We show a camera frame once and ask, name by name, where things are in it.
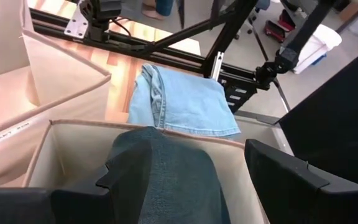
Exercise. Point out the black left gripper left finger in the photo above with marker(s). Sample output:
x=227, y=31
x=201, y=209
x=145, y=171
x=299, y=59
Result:
x=120, y=193

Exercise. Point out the black stand with joint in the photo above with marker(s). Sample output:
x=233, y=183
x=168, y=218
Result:
x=303, y=31

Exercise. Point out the white plastic container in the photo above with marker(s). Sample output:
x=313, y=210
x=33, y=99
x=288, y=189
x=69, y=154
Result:
x=320, y=43

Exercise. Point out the silver metal mounting plate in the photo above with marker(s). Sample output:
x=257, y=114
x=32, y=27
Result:
x=77, y=23

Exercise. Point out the person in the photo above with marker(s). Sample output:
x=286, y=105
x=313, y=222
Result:
x=158, y=7

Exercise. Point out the silver metal bracket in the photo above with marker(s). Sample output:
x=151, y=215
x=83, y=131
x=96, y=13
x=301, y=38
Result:
x=217, y=65

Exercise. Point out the black upright frame post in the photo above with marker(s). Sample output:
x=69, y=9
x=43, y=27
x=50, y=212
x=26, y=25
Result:
x=228, y=31

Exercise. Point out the brown cardboard box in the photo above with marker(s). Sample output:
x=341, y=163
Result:
x=351, y=11

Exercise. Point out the black camera on mount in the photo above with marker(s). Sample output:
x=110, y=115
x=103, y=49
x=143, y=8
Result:
x=102, y=15

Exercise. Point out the black bracket with white labels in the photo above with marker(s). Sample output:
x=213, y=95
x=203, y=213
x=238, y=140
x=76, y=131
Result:
x=239, y=95

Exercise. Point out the black aluminium frame rail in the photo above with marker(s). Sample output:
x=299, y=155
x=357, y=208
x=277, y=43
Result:
x=166, y=57

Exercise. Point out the black diagonal frame strut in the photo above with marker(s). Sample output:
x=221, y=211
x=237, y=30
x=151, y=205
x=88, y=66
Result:
x=191, y=31

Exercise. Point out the dark teal cloth garment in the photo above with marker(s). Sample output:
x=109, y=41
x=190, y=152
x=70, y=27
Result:
x=182, y=186

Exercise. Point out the red and black cart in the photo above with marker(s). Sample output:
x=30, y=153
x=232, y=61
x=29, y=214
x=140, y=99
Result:
x=277, y=28

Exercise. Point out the light blue denim jeans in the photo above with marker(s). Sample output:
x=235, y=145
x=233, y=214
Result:
x=191, y=102

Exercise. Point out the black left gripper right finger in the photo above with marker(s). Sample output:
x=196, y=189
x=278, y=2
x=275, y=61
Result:
x=284, y=186

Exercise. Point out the black flat panel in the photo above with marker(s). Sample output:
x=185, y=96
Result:
x=337, y=124

